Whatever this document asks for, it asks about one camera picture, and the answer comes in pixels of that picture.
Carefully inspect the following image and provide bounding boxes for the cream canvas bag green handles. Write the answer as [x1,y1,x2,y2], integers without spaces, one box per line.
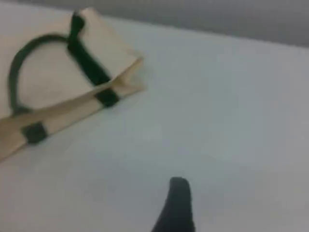
[0,7,145,165]

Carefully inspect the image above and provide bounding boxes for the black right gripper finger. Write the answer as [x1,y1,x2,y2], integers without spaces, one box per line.
[151,176,196,232]

